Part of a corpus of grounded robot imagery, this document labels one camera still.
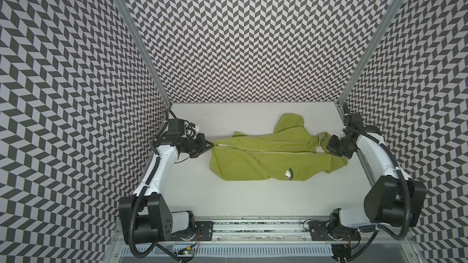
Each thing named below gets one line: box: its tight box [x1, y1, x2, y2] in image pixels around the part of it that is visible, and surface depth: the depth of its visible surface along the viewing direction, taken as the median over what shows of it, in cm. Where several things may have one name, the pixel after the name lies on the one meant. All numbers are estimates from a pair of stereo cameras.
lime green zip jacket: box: [210, 113, 348, 181], surface depth 87 cm
